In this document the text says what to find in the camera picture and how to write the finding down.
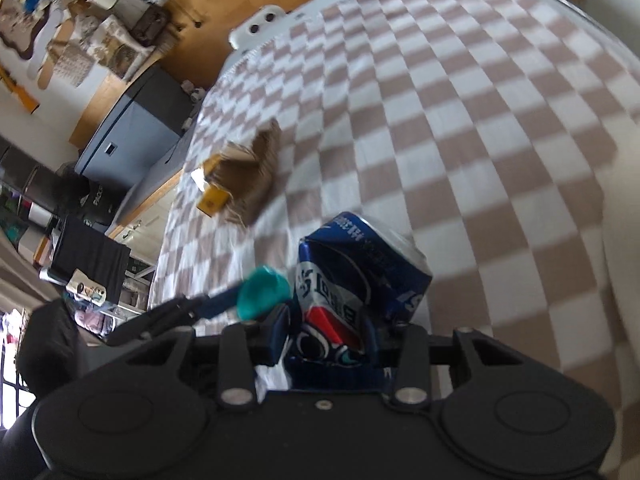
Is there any white bed frame bracket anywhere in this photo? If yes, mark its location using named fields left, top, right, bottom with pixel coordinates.
left=228, top=4, right=290, bottom=52

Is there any cream cloth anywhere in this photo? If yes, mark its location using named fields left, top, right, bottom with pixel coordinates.
left=565, top=0, right=640, bottom=480

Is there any grey cabinet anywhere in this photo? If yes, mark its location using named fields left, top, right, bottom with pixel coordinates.
left=74, top=66, right=202, bottom=202

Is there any cluttered wooden shelf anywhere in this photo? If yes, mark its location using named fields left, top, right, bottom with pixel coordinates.
left=0, top=0, right=173, bottom=111

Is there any black appliance with white print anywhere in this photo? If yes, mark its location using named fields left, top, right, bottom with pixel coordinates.
left=82, top=179, right=123, bottom=227

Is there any black fabric chair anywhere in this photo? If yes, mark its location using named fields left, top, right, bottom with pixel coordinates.
left=49, top=216, right=132, bottom=307

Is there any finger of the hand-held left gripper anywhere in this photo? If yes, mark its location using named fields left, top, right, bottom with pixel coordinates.
left=104, top=284, right=246, bottom=347

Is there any brown white checkered blanket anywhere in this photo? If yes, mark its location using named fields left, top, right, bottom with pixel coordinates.
left=146, top=0, right=632, bottom=401

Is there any dark brown bag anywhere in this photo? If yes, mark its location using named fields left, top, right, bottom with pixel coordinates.
left=131, top=4, right=169, bottom=45

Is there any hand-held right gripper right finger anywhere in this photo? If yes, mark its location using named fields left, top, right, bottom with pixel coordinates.
left=380, top=322, right=522, bottom=409

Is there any small yellow box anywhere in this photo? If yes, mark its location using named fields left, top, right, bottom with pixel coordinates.
left=196, top=187, right=232, bottom=218

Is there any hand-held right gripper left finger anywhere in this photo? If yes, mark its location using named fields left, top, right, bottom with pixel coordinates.
left=125, top=305, right=292, bottom=411

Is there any teal wrapper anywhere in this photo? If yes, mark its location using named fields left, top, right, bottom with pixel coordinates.
left=235, top=266, right=292, bottom=322

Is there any small white device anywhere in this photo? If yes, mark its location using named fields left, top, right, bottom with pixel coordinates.
left=65, top=269, right=109, bottom=307

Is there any crushed blue soda can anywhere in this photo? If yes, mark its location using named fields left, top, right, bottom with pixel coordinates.
left=284, top=211, right=434, bottom=392

